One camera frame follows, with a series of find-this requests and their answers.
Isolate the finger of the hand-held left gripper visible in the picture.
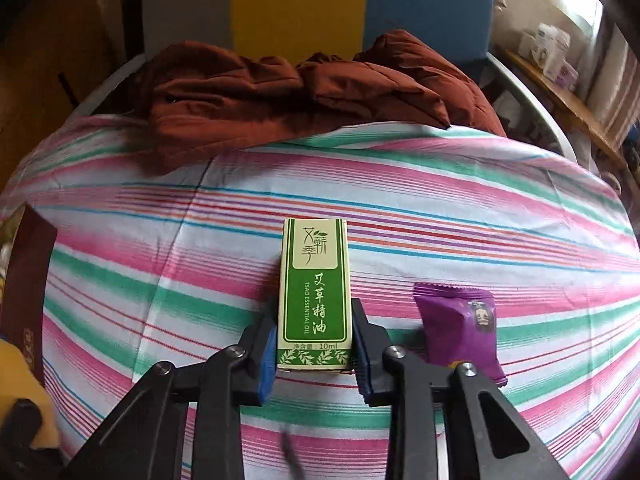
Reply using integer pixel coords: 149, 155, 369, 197
0, 399, 63, 480

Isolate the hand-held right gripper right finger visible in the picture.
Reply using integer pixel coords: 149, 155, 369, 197
350, 298, 573, 480

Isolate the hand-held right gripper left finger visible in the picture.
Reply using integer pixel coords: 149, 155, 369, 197
60, 316, 279, 480

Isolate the green and cream small box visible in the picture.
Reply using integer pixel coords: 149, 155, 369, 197
276, 217, 351, 373

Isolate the purple snack packet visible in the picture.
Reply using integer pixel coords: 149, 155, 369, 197
413, 282, 508, 387

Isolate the dark red box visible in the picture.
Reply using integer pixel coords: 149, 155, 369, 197
0, 203, 58, 386

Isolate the rust brown jacket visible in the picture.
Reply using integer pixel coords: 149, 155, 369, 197
142, 42, 326, 176

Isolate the rust brown quilted cloth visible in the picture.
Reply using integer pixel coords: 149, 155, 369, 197
297, 30, 507, 138

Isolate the wooden side table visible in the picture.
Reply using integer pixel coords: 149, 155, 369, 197
500, 45, 628, 171

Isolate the pale purple box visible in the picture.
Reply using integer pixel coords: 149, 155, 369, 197
555, 62, 581, 93

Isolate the colour-block padded headboard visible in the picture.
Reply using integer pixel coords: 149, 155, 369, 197
122, 0, 496, 66

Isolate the white carton box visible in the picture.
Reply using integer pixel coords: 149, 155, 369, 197
517, 22, 572, 82

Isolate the beige curtain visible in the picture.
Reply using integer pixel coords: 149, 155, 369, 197
585, 25, 640, 151

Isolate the grey bed rail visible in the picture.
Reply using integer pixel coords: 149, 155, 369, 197
482, 52, 578, 166

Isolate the white bed rail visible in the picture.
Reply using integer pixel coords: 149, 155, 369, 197
75, 55, 151, 117

